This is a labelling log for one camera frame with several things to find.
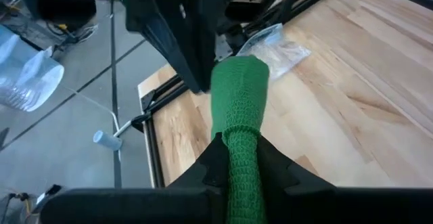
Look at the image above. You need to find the black cable tangle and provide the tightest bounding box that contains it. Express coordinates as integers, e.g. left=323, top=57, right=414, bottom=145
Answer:
left=0, top=192, right=38, bottom=224

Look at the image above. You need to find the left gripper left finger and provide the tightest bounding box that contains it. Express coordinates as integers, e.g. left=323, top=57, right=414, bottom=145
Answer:
left=40, top=132, right=231, bottom=224

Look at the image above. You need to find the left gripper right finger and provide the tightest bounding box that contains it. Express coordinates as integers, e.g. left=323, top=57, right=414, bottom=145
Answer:
left=258, top=136, right=433, bottom=224

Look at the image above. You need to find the dark green bandage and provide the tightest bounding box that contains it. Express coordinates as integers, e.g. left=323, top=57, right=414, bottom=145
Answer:
left=210, top=55, right=271, bottom=224

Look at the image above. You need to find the white lamp stand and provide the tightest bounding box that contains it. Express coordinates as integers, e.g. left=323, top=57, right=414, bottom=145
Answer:
left=62, top=85, right=141, bottom=162

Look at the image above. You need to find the translucent white plastic cup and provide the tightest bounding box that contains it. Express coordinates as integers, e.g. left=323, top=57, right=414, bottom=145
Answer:
left=93, top=130, right=123, bottom=152

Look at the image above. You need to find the clear plastic bag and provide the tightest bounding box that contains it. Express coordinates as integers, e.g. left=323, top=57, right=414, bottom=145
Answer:
left=235, top=23, right=312, bottom=81

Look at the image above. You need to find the white translucent lampshade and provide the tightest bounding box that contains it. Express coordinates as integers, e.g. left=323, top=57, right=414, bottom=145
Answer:
left=0, top=24, right=65, bottom=112

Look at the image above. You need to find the black plug block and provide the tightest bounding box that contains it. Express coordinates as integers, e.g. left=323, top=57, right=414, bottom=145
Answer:
left=35, top=184, right=64, bottom=205

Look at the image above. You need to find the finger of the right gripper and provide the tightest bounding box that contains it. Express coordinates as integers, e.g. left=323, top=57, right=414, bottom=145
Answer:
left=199, top=0, right=237, bottom=91
left=121, top=0, right=208, bottom=93

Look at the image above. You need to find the coloured wire bundle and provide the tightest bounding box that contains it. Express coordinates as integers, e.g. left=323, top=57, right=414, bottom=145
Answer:
left=45, top=22, right=99, bottom=45

